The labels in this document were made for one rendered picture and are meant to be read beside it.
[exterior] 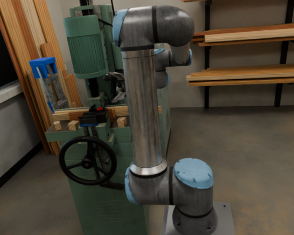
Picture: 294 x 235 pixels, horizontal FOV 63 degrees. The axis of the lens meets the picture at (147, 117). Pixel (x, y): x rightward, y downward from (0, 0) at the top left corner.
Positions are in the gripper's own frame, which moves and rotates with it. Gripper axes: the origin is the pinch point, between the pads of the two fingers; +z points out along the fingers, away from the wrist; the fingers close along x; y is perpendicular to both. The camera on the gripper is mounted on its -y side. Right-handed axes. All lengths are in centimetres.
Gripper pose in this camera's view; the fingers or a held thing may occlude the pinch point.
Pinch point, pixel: (108, 87)
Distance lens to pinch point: 124.9
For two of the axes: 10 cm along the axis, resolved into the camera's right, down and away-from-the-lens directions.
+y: 6.0, 1.3, -7.9
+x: 0.8, 9.7, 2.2
